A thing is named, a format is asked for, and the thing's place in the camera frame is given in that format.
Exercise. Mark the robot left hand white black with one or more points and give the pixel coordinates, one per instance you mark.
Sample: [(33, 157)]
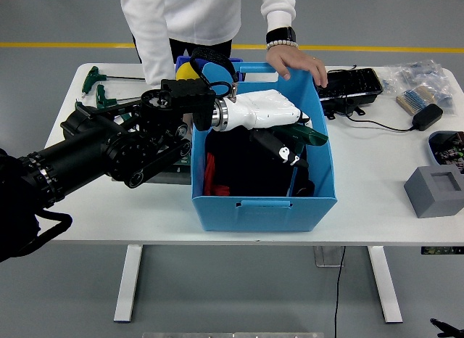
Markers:
[(261, 109)]

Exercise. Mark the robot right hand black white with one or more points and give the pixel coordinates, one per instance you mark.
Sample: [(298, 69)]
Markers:
[(444, 329)]

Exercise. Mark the person's left hand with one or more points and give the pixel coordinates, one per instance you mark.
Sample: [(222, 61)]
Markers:
[(297, 60)]

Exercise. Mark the large light blue plastic box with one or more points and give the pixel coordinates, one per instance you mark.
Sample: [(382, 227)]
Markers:
[(268, 216)]

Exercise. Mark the green grey metal wrench stand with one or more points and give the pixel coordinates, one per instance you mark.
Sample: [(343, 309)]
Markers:
[(174, 176)]

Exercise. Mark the person's left forearm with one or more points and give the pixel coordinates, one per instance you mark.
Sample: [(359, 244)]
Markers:
[(279, 15)]

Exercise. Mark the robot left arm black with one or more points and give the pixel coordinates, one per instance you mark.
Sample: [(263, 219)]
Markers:
[(90, 149)]

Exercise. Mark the black electronic box with tabs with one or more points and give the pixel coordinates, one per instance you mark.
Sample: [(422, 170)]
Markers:
[(351, 86)]

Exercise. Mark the black smartwatch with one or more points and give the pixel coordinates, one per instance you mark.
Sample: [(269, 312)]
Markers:
[(281, 35)]

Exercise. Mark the black cloth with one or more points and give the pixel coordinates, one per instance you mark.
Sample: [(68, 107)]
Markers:
[(235, 171)]

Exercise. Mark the white table leg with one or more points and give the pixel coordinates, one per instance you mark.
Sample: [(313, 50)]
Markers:
[(127, 283), (384, 283)]

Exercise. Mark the black table control panel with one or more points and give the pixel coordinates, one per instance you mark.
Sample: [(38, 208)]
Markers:
[(442, 250)]

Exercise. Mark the red cloth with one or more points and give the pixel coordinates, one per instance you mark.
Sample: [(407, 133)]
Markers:
[(210, 176)]

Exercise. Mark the yellow ball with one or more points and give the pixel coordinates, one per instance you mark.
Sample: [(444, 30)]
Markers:
[(185, 72)]

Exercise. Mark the small dark blue bin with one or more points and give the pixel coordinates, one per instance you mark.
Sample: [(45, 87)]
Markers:
[(181, 59)]

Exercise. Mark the person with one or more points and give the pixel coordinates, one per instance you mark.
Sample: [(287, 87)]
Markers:
[(199, 11)]

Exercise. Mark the clear plastic bag of resistors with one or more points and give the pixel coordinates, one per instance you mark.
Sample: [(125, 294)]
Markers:
[(417, 75)]

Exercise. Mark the tan blue resistor strip bundle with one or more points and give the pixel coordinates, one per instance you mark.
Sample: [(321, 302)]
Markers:
[(413, 98)]

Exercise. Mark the grey block with square recess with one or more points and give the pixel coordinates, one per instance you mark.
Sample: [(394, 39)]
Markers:
[(435, 204)]

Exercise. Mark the grey metal floor plate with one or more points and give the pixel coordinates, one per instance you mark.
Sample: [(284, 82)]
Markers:
[(326, 258)]

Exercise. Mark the black power adapter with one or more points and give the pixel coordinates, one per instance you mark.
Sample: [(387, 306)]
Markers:
[(427, 116)]

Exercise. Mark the light blue parts tray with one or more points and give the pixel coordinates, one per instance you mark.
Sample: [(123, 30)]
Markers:
[(430, 146)]

